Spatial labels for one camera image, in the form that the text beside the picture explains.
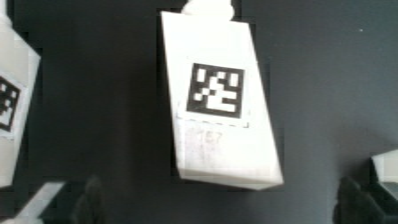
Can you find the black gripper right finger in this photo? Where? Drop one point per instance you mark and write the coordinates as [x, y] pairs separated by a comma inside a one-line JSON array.
[[366, 203]]

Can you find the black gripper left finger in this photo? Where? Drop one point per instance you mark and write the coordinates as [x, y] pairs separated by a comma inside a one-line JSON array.
[[65, 203]]

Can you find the white stool leg with tag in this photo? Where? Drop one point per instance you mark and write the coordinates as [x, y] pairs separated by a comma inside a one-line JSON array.
[[225, 152]]

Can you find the white stool leg middle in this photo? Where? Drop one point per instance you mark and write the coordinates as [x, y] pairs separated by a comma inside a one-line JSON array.
[[17, 72]]

